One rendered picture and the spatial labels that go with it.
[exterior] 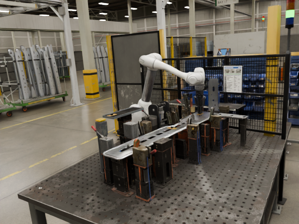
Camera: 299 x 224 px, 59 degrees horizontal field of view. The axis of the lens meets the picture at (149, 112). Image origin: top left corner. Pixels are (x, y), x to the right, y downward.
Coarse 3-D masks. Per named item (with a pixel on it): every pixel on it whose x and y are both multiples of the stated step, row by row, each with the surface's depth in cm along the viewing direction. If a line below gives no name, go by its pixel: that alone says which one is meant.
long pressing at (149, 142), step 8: (208, 112) 273; (184, 120) 250; (192, 120) 248; (200, 120) 246; (160, 128) 229; (168, 128) 228; (184, 128) 226; (144, 136) 211; (160, 136) 208; (168, 136) 209; (144, 144) 193; (152, 144) 195; (104, 152) 182; (112, 152) 182; (120, 152) 181; (128, 152) 180
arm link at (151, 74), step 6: (156, 54) 281; (150, 72) 288; (150, 78) 290; (144, 84) 298; (150, 84) 294; (144, 90) 298; (150, 90) 297; (144, 96) 300; (150, 96) 303; (138, 102) 306; (144, 102) 301; (150, 102) 306; (144, 108) 302
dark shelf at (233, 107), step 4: (172, 100) 333; (176, 100) 331; (180, 100) 330; (188, 100) 326; (172, 104) 322; (176, 104) 318; (180, 104) 314; (184, 104) 311; (220, 104) 293; (224, 104) 291; (228, 104) 290; (232, 104) 289; (236, 104) 287; (240, 104) 286; (244, 104) 285; (232, 108) 273; (236, 108) 270; (240, 108) 275
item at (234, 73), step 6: (228, 66) 289; (234, 66) 284; (240, 66) 280; (228, 72) 290; (234, 72) 286; (240, 72) 282; (228, 78) 292; (234, 78) 287; (240, 78) 283; (228, 84) 293; (234, 84) 289; (240, 84) 284; (228, 90) 295; (234, 90) 290; (240, 90) 286
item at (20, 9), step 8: (48, 0) 784; (56, 0) 811; (64, 0) 836; (0, 8) 859; (8, 8) 882; (16, 8) 961; (24, 8) 938; (32, 8) 917; (40, 8) 905; (0, 16) 1015
